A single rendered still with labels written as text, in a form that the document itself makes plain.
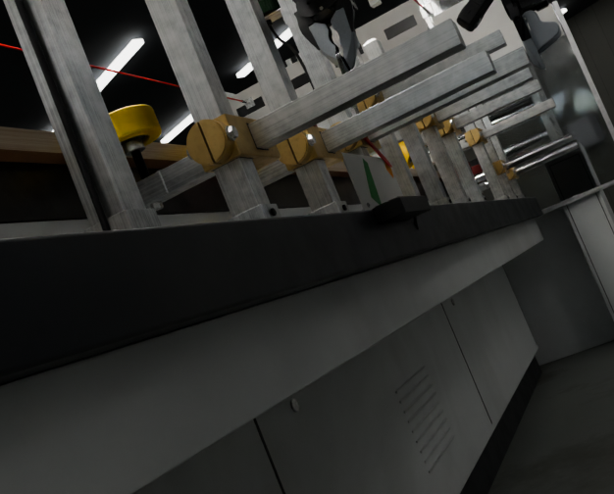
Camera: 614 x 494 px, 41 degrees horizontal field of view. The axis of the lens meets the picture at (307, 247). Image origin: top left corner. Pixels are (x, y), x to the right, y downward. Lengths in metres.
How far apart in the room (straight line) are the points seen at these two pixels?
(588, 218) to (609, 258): 0.19
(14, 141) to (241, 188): 0.25
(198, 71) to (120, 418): 0.46
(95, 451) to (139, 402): 0.07
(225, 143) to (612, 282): 2.89
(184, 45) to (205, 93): 0.06
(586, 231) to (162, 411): 3.10
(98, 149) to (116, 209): 0.05
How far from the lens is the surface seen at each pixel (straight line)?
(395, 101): 1.16
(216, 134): 0.89
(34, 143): 0.97
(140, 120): 1.02
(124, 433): 0.61
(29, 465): 0.53
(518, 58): 1.39
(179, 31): 0.96
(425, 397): 1.91
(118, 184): 0.68
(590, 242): 3.63
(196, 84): 0.94
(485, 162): 2.86
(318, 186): 1.14
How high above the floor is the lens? 0.59
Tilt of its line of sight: 5 degrees up
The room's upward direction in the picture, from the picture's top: 22 degrees counter-clockwise
